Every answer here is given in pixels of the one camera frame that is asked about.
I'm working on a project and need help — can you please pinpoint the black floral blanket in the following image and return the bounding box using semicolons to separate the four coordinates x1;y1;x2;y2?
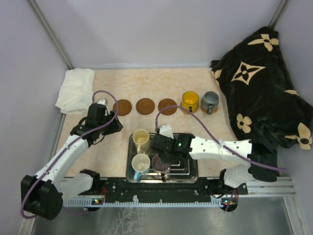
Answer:
210;27;313;150

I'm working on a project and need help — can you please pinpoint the dark brown wooden coaster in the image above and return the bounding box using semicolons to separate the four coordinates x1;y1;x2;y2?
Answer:
113;99;132;116

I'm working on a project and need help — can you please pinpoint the stainless steel tray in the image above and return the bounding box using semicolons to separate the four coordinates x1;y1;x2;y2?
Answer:
126;136;199;183

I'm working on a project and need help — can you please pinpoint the grey mug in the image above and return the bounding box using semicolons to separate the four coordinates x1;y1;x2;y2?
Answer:
201;91;219;105

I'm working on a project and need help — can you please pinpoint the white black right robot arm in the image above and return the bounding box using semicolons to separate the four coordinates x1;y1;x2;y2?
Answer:
150;124;279;194

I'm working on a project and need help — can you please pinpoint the white mug blue handle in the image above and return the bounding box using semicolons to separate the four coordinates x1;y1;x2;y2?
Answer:
132;154;151;181

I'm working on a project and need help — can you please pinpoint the cream cartoon mug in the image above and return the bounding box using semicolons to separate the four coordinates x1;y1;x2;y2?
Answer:
132;129;150;154

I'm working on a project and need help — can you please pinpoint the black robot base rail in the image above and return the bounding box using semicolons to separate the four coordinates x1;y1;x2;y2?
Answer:
64;177;248;211

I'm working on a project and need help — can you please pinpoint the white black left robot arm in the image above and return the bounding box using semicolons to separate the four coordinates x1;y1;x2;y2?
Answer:
21;101;123;220

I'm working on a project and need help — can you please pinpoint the yellow mug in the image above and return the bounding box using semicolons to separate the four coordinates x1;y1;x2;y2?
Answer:
181;91;199;113

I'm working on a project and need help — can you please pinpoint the reddish brown wooden coaster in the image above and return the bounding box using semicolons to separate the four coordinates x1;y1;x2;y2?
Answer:
158;98;177;116

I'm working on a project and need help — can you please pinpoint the light woven round coaster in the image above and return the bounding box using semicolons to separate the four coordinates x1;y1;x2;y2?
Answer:
180;101;199;114

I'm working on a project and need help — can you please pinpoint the purple mug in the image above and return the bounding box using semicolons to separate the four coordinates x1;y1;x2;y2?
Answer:
151;154;170;182

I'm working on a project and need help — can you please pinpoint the white folded cloth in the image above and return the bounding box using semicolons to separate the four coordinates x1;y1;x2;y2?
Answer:
55;68;95;115

